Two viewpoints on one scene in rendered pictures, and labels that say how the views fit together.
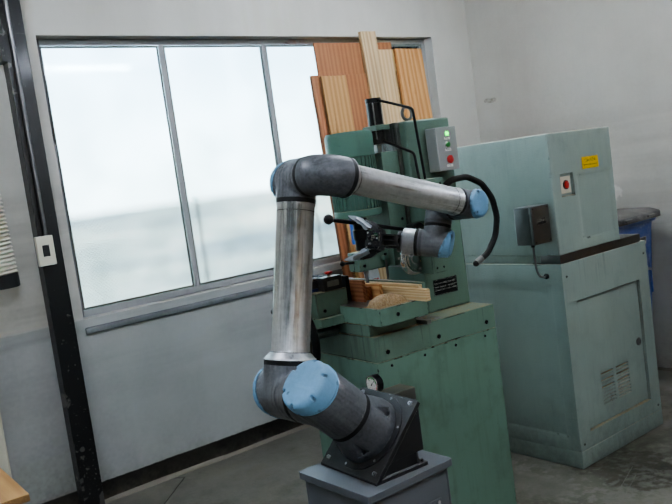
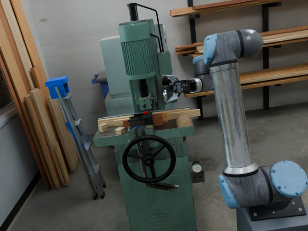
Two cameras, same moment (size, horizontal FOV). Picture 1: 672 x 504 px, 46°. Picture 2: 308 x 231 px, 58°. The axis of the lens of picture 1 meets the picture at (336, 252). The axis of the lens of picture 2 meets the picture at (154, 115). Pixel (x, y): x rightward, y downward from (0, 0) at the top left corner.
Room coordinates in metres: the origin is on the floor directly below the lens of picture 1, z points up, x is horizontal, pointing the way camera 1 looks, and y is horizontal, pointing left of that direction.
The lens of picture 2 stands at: (1.82, 1.19, 1.51)
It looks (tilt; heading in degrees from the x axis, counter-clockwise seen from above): 19 degrees down; 308
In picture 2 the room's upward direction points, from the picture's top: 9 degrees counter-clockwise
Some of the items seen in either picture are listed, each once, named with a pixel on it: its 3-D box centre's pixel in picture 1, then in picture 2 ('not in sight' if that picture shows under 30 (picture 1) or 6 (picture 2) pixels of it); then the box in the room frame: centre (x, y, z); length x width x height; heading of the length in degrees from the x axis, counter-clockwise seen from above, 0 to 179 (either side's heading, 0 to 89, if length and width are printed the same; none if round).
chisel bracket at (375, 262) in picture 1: (369, 261); (145, 102); (2.89, -0.12, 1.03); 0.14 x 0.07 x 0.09; 124
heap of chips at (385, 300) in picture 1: (386, 298); (183, 119); (2.65, -0.15, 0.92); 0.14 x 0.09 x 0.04; 124
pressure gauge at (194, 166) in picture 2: (376, 386); (196, 167); (2.55, -0.07, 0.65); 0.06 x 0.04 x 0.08; 34
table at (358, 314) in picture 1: (342, 309); (144, 133); (2.84, 0.00, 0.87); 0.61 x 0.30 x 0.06; 34
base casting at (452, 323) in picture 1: (399, 326); (152, 134); (2.95, -0.20, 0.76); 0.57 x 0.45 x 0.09; 124
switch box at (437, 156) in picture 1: (442, 149); (159, 35); (2.94, -0.44, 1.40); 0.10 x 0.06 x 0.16; 124
